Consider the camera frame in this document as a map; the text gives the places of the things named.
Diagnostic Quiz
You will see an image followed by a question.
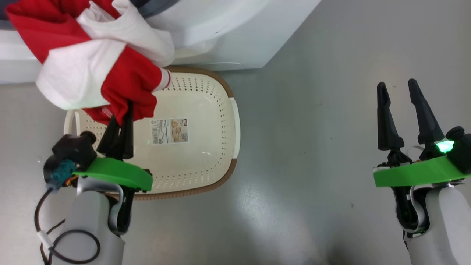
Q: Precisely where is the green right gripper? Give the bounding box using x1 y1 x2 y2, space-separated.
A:
373 78 465 188

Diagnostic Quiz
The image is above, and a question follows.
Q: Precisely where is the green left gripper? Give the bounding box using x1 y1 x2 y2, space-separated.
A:
73 100 153 192

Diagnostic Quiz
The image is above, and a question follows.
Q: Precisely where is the red and white garment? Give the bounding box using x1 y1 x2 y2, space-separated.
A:
5 0 176 127

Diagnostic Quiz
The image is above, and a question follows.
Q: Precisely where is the paper label in basket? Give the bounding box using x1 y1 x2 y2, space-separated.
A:
149 117 190 145

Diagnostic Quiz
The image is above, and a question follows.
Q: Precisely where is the cream perforated laundry basket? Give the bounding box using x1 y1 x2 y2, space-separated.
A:
63 66 242 201

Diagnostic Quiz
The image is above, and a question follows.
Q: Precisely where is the blue-grey rubber door gasket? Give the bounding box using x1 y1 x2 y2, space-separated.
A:
131 0 178 18

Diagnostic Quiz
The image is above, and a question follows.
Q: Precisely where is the white washing machine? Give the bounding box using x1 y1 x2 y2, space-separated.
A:
0 0 323 85

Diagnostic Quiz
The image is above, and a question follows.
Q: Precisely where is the thin black cable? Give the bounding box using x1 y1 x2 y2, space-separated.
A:
34 187 102 265

